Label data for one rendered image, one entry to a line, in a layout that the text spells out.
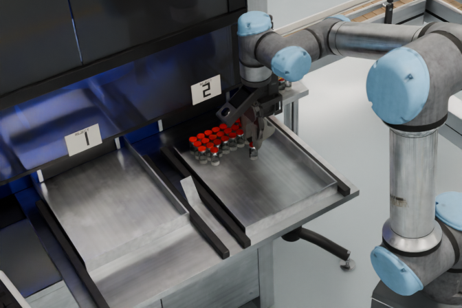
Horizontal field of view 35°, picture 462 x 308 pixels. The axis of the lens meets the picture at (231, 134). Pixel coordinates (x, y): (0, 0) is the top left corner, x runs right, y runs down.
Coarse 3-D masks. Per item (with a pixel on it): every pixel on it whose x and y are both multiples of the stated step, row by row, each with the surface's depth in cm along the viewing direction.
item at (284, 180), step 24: (264, 144) 190; (288, 144) 187; (192, 168) 179; (216, 168) 183; (240, 168) 183; (264, 168) 182; (288, 168) 182; (312, 168) 180; (216, 192) 172; (240, 192) 176; (264, 192) 176; (288, 192) 175; (312, 192) 170; (240, 216) 170; (264, 216) 170; (288, 216) 169
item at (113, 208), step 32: (96, 160) 188; (128, 160) 188; (64, 192) 179; (96, 192) 179; (128, 192) 178; (160, 192) 178; (64, 224) 171; (96, 224) 170; (128, 224) 170; (160, 224) 169; (96, 256) 158
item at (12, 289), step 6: (0, 270) 172; (0, 276) 170; (6, 276) 170; (6, 282) 168; (12, 288) 167; (12, 294) 165; (18, 294) 165; (18, 300) 164; (24, 300) 164; (24, 306) 163
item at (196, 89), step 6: (210, 78) 185; (216, 78) 186; (198, 84) 183; (204, 84) 185; (210, 84) 186; (216, 84) 187; (192, 90) 184; (198, 90) 185; (210, 90) 187; (216, 90) 188; (192, 96) 185; (198, 96) 186; (210, 96) 188; (192, 102) 186; (198, 102) 187
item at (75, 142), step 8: (88, 128) 172; (96, 128) 173; (72, 136) 171; (80, 136) 172; (88, 136) 173; (96, 136) 174; (72, 144) 172; (80, 144) 173; (96, 144) 176; (72, 152) 173
